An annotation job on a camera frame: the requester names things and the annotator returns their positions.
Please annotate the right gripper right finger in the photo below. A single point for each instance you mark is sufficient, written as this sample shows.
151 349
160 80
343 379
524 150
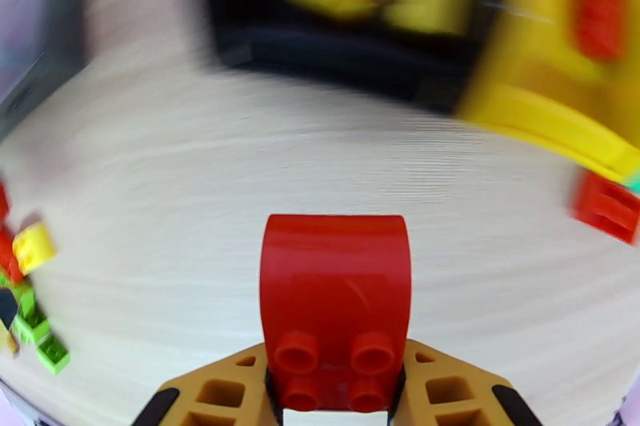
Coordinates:
450 392

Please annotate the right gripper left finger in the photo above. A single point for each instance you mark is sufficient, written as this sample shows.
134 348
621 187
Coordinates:
220 392

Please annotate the red curved lego brick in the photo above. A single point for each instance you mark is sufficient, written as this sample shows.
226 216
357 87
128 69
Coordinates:
335 289

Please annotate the green small lego brick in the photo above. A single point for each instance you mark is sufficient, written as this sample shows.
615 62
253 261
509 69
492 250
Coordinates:
54 354

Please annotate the yellow curved lego brick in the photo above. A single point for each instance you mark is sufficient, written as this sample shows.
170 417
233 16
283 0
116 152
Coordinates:
34 247

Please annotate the green container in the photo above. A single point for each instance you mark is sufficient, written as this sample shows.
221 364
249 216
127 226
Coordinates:
634 184

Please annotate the yellow container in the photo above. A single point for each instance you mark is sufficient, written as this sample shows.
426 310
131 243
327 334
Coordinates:
530 105

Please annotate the black container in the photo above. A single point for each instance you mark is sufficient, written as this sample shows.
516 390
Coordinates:
325 60

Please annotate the dark grey tray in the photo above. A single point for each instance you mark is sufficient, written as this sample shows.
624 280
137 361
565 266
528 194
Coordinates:
30 15

